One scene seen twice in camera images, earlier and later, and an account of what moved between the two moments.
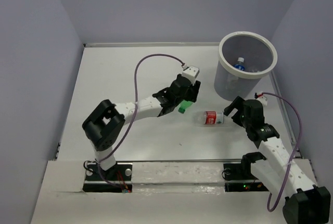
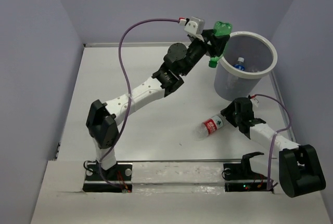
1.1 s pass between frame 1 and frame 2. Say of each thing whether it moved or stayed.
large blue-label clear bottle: stayed
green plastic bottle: moved
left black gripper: moved
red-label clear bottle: moved
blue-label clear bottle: stayed
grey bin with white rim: stayed
